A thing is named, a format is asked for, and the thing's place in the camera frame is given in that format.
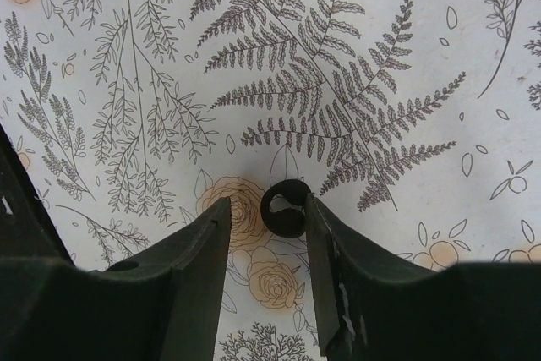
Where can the floral patterned table mat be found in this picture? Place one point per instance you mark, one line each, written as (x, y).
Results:
(416, 122)

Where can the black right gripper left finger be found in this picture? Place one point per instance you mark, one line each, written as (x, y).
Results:
(163, 303)

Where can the black earbud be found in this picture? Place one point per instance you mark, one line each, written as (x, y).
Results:
(288, 222)

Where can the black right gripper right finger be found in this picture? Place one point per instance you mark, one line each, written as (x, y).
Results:
(371, 304)

